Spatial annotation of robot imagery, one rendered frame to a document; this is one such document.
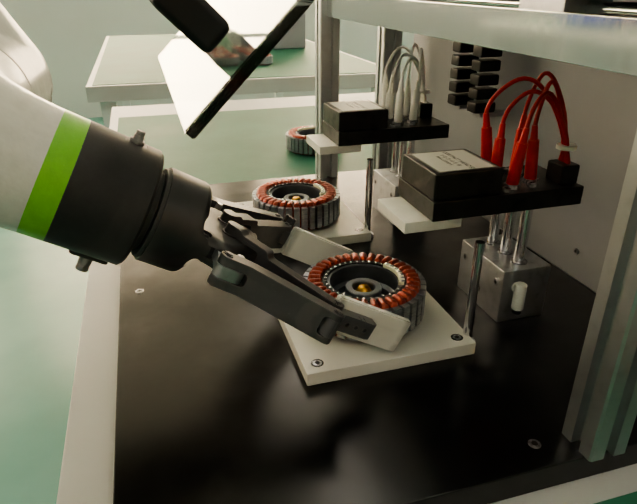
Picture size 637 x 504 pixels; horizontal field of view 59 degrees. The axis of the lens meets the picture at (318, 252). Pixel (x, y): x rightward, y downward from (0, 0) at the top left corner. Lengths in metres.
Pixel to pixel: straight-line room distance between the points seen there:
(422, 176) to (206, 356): 0.24
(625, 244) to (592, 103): 0.28
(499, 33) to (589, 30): 0.09
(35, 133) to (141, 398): 0.21
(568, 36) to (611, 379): 0.22
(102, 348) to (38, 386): 1.29
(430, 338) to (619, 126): 0.27
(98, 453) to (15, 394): 1.40
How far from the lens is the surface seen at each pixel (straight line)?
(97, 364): 0.56
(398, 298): 0.48
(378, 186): 0.78
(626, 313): 0.38
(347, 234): 0.68
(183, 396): 0.46
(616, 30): 0.39
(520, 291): 0.54
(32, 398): 1.82
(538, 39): 0.44
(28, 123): 0.40
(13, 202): 0.40
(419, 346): 0.49
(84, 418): 0.50
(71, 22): 5.17
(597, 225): 0.63
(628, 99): 0.60
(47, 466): 1.60
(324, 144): 0.69
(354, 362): 0.47
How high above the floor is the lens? 1.06
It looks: 26 degrees down
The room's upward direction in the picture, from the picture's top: straight up
